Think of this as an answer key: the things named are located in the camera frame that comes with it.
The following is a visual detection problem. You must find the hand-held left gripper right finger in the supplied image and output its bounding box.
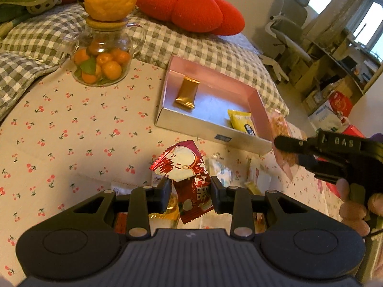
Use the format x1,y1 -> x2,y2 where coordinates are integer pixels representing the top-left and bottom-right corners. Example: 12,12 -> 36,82
211,176 -> 312,237

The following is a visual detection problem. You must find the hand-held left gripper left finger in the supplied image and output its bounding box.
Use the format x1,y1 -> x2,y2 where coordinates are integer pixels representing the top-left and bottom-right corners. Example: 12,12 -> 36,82
71,179 -> 173,239

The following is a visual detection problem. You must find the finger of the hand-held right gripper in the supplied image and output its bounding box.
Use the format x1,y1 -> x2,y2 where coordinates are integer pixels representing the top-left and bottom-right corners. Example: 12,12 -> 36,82
296,152 -> 345,183
273,134 -> 321,154

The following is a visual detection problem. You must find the clear packet of brown snack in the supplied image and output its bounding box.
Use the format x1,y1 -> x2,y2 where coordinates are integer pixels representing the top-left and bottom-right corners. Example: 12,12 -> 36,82
269,109 -> 301,181

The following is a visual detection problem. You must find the red snack packet white face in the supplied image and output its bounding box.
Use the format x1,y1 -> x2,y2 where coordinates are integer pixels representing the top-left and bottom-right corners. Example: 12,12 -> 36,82
149,139 -> 215,225

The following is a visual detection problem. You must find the pink cardboard box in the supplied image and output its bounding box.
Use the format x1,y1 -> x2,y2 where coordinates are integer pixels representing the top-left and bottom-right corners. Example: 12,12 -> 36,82
155,55 -> 274,156

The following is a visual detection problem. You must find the gold snack packet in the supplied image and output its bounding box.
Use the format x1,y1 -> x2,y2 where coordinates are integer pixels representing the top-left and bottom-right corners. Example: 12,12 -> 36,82
175,76 -> 200,110

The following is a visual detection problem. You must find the person's right hand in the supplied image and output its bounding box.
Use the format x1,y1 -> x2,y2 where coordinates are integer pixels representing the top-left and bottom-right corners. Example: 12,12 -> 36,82
336,178 -> 383,237

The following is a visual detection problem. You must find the clear plastic snack packet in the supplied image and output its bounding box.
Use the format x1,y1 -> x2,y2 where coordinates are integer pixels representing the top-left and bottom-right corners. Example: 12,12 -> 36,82
208,152 -> 237,187

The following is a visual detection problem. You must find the white plastic bag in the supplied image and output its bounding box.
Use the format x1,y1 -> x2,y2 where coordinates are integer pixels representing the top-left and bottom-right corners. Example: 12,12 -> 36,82
308,100 -> 350,132

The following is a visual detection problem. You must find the white yellow snack packet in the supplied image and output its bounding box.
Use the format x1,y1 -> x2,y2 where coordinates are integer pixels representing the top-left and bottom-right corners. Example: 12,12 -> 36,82
245,158 -> 273,195

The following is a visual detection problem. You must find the red paper bag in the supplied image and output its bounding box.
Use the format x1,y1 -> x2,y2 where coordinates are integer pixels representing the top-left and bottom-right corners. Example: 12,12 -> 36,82
328,91 -> 354,118

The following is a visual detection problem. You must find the wooden shelf unit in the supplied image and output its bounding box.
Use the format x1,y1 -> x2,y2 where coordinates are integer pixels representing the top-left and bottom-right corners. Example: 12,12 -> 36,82
295,25 -> 383,108

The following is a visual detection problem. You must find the grey office chair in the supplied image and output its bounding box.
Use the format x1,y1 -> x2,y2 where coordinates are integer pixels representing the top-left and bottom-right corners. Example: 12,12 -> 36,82
262,0 -> 315,82

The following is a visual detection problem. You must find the cherry print cloth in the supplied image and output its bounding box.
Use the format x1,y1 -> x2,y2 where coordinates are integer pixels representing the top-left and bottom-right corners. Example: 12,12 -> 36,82
0,57 -> 332,284

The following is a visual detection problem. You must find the pile of small oranges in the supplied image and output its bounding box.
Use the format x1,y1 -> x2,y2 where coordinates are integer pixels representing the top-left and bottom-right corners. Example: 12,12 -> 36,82
73,41 -> 132,85

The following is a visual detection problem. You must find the window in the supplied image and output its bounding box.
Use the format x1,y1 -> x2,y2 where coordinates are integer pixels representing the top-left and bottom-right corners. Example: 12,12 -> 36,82
271,0 -> 383,56

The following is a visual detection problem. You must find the red tomato plush pillow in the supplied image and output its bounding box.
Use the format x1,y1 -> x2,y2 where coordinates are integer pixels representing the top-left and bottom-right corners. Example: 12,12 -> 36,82
136,0 -> 245,36

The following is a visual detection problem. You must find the wooden jar lid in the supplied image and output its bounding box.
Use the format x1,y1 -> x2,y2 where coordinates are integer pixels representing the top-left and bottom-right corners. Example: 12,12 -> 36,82
86,16 -> 130,31

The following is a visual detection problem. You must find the grey checkered blanket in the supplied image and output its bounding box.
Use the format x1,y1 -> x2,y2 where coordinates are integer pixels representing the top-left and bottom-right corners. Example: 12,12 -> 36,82
0,3 -> 290,121

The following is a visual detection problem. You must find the white spotted plush toy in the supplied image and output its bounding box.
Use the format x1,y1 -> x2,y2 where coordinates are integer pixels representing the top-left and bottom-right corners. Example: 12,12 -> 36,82
25,0 -> 60,15

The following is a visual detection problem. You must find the glass jar with handle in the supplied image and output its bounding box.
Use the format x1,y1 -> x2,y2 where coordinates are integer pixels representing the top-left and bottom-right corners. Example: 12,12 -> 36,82
58,21 -> 147,88

